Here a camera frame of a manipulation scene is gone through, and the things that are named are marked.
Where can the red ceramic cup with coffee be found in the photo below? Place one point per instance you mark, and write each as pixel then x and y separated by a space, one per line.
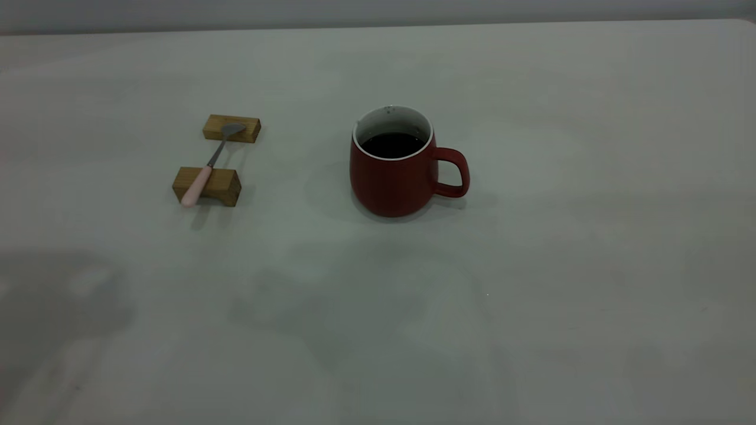
pixel 390 186

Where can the flat rectangular wooden block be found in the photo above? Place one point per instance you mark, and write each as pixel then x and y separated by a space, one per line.
pixel 248 131

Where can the arched wooden block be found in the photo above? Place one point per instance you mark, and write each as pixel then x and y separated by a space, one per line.
pixel 224 188

